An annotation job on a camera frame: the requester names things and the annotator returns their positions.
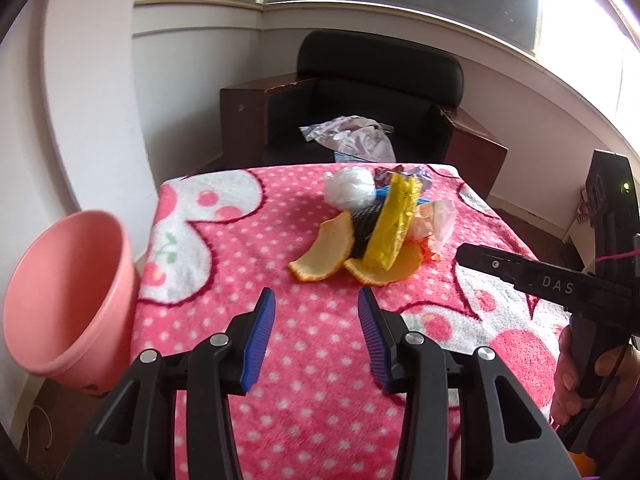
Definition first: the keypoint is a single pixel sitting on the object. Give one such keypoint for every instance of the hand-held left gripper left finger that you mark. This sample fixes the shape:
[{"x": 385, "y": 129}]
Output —
[{"x": 257, "y": 340}]

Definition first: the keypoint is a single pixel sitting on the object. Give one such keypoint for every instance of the pink polka dot blanket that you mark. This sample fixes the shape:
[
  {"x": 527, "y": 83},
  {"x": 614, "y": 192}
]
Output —
[{"x": 320, "y": 335}]

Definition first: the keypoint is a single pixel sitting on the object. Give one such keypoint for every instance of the white plastic bag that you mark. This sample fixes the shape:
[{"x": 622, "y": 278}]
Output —
[{"x": 350, "y": 187}]

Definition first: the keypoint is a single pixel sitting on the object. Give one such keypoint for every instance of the person's right hand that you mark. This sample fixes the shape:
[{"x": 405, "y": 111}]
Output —
[{"x": 565, "y": 375}]

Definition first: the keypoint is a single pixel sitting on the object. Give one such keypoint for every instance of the small orange wrapper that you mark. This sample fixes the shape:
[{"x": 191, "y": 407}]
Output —
[{"x": 431, "y": 255}]

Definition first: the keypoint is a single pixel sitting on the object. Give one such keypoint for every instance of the colourful printed wrapper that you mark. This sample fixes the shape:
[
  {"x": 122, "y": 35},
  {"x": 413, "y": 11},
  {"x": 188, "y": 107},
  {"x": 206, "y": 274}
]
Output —
[{"x": 385, "y": 175}]

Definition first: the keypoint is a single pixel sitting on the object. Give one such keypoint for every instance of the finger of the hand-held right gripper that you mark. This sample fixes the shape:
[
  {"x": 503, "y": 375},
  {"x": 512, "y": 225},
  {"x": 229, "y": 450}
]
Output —
[{"x": 492, "y": 264}]

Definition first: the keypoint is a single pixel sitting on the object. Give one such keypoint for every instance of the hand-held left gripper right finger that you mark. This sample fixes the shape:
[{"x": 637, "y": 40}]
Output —
[{"x": 375, "y": 340}]

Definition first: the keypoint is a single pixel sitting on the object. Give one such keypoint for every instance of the clear plastic wrapper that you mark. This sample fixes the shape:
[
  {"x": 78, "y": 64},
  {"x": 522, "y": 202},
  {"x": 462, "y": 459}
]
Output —
[{"x": 440, "y": 220}]

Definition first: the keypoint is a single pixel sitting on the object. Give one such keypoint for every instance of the orange peel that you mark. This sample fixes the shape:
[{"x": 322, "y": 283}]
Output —
[
  {"x": 400, "y": 267},
  {"x": 320, "y": 255}
]

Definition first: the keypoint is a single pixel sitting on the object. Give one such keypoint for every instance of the pink plastic bucket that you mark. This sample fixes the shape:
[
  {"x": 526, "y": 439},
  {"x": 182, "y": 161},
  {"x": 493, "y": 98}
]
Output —
[{"x": 65, "y": 285}]

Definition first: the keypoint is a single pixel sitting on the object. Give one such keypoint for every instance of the yellow snack packet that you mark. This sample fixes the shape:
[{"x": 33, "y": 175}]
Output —
[{"x": 390, "y": 225}]

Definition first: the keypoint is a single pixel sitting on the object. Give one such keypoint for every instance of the blue plastic wrapper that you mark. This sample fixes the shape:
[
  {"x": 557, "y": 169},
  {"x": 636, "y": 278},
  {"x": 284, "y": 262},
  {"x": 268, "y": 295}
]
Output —
[{"x": 382, "y": 194}]

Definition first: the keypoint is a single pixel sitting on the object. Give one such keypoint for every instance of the black snack packet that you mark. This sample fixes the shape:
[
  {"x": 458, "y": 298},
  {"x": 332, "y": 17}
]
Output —
[{"x": 362, "y": 230}]

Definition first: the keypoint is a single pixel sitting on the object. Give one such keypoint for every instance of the black leather wooden armchair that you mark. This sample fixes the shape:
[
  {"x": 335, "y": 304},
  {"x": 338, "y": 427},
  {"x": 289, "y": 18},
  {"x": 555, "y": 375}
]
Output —
[{"x": 375, "y": 75}]

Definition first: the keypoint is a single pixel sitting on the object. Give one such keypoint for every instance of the pale crumpled cloth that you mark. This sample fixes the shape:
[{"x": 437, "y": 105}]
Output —
[{"x": 360, "y": 140}]

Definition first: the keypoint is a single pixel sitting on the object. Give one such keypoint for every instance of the person's right forearm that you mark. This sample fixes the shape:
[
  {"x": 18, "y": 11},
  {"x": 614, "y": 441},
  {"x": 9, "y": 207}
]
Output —
[{"x": 617, "y": 435}]

